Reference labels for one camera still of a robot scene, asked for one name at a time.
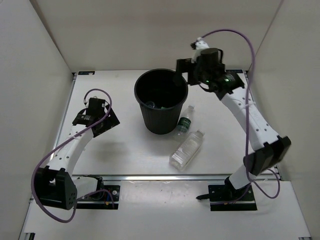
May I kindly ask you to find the blue corner label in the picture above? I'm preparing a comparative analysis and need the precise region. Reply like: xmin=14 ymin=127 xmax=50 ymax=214
xmin=226 ymin=69 xmax=244 ymax=74
xmin=78 ymin=71 xmax=95 ymax=76

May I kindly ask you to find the clear bottle blue label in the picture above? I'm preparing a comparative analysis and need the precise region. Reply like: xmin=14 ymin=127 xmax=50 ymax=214
xmin=145 ymin=100 xmax=159 ymax=109

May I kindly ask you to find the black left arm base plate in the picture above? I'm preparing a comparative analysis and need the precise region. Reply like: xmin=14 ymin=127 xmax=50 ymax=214
xmin=76 ymin=181 xmax=121 ymax=210

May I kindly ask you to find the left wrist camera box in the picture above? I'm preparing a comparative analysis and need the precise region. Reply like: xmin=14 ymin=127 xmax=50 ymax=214
xmin=86 ymin=97 xmax=105 ymax=116

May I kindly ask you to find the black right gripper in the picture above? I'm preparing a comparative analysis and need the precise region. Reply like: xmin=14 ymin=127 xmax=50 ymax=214
xmin=174 ymin=58 xmax=213 ymax=87

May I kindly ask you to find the clear square plastic bottle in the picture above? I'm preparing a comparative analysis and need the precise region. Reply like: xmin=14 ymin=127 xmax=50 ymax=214
xmin=169 ymin=130 xmax=205 ymax=171

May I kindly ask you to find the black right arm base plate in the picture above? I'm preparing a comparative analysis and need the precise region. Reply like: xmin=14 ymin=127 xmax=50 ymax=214
xmin=196 ymin=183 xmax=258 ymax=212

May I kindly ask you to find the clear bottle dark green label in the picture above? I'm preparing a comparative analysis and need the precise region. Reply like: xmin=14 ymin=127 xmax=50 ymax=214
xmin=174 ymin=105 xmax=195 ymax=138

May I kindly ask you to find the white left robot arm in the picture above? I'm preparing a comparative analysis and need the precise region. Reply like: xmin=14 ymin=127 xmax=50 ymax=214
xmin=34 ymin=109 xmax=120 ymax=210

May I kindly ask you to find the black ribbed plastic bin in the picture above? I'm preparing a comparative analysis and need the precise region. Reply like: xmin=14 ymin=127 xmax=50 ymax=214
xmin=134 ymin=68 xmax=189 ymax=135

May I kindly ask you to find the right blue corner label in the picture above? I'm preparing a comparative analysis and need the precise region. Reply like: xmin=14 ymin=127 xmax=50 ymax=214
xmin=226 ymin=69 xmax=244 ymax=74

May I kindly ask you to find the left blue corner label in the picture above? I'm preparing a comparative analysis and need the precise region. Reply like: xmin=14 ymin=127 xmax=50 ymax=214
xmin=78 ymin=71 xmax=95 ymax=76

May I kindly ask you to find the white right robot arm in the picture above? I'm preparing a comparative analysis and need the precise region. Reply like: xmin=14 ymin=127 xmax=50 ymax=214
xmin=173 ymin=48 xmax=292 ymax=200

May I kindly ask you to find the aluminium table edge rail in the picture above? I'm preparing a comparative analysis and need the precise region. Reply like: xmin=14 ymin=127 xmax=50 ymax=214
xmin=102 ymin=174 xmax=230 ymax=182

